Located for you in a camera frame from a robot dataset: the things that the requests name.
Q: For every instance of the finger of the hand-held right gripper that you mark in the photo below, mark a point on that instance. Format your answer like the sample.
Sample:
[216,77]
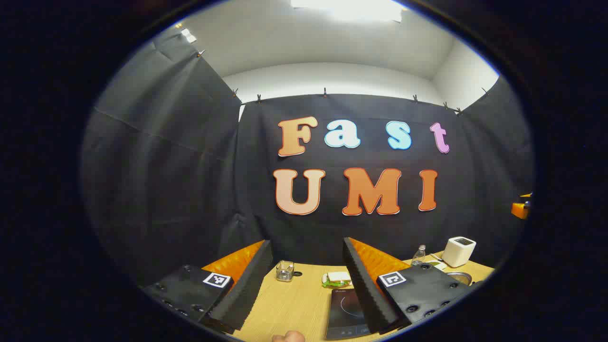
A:
[520,208]

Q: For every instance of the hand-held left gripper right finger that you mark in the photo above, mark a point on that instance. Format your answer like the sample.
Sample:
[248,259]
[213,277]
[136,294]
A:
[368,294]

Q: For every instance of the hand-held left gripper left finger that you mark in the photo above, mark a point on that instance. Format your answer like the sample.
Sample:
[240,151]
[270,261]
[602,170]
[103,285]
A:
[237,294]

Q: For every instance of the black induction cooktop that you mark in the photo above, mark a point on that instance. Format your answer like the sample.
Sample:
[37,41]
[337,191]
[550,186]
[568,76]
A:
[344,311]

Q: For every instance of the stainless steel pot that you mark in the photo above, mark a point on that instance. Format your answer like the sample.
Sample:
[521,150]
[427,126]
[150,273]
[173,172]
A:
[460,277]

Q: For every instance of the sandwich with lettuce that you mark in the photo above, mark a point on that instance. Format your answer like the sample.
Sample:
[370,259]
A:
[336,278]

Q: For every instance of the small glass cup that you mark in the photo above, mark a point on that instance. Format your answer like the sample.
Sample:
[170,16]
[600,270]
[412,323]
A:
[285,271]

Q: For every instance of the clear plastic water bottle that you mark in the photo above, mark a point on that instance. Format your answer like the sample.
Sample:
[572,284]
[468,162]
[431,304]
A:
[418,256]

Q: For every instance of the white divided plate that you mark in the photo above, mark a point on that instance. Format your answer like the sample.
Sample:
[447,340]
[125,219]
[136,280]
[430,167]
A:
[438,265]

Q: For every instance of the white toaster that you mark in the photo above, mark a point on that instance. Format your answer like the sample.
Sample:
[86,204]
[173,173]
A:
[458,252]

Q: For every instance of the black backdrop cloth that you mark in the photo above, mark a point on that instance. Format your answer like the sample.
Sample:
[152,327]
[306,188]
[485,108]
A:
[190,166]

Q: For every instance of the row of black cloth clips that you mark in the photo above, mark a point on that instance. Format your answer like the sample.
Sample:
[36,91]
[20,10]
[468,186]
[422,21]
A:
[325,91]

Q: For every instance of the ceiling light panel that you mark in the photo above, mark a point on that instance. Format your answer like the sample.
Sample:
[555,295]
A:
[346,8]

